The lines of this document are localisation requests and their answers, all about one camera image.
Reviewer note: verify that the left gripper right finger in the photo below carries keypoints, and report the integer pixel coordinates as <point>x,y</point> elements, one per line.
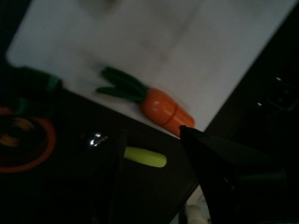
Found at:
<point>240,180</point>

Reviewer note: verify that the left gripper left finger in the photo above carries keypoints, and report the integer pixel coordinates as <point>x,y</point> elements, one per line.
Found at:
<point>104,180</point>

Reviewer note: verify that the orange toy carrot green leaves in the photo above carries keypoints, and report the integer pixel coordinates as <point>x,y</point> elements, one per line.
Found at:
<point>159,106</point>

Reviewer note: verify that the white cutting board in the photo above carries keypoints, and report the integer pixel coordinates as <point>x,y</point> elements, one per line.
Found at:
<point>175,43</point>

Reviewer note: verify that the black toy with green band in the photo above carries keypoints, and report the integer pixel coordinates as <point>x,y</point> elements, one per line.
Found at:
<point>52,84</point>

